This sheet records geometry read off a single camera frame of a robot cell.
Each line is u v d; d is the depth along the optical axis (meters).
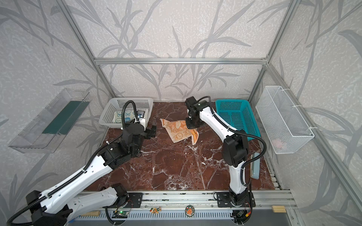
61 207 0.41
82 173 0.43
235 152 0.51
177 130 0.95
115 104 1.10
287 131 0.60
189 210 0.71
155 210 0.70
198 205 0.72
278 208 0.72
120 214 0.71
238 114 1.12
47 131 0.64
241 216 0.74
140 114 0.58
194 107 0.64
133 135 0.49
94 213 0.69
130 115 1.06
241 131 0.51
